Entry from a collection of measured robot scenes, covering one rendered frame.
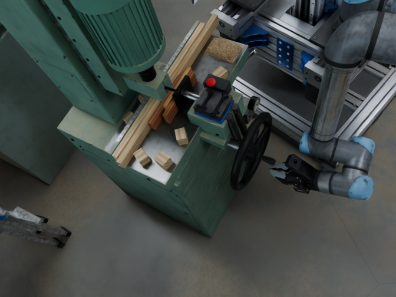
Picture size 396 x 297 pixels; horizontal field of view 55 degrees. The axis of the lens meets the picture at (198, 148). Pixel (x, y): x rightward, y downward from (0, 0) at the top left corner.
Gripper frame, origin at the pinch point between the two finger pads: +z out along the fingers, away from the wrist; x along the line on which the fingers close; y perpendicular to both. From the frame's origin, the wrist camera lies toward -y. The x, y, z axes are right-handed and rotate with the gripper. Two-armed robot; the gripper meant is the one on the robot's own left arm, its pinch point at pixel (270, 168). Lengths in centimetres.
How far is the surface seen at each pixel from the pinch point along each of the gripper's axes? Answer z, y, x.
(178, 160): 10.5, -30.0, -17.6
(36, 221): 110, -14, -60
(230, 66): 11.6, -30.9, 22.3
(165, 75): 12, -50, 1
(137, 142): 22.3, -39.8, -18.4
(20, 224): 99, -25, -63
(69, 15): 9, -83, -9
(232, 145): 4.7, -17.8, -2.6
